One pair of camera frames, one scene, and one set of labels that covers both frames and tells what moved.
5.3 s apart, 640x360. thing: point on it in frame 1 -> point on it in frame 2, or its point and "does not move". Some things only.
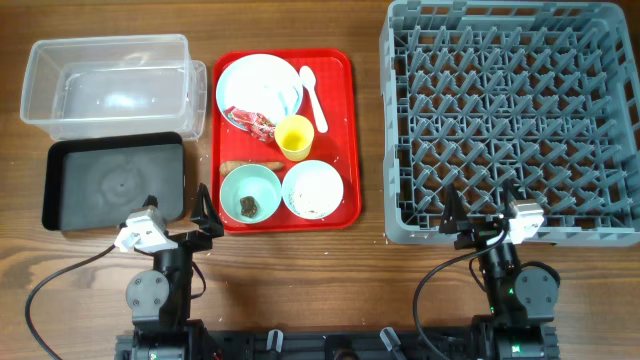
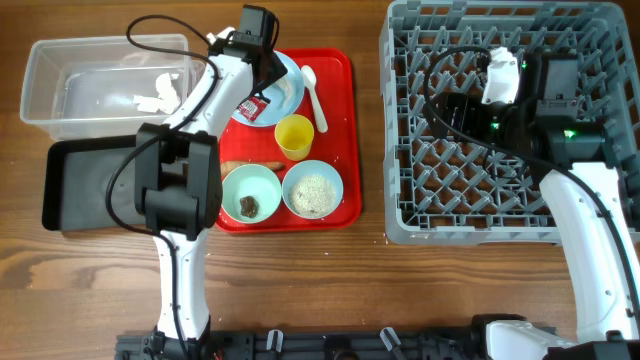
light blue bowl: (312, 189) does not move
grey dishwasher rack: (545, 94) does not move
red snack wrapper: (260, 127) -> (252, 107)
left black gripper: (207, 224) -> (273, 72)
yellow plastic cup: (294, 136) does not move
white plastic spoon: (308, 79) does not move
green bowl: (255, 181) does not move
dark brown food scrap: (248, 206) does not move
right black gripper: (475, 233) -> (466, 105)
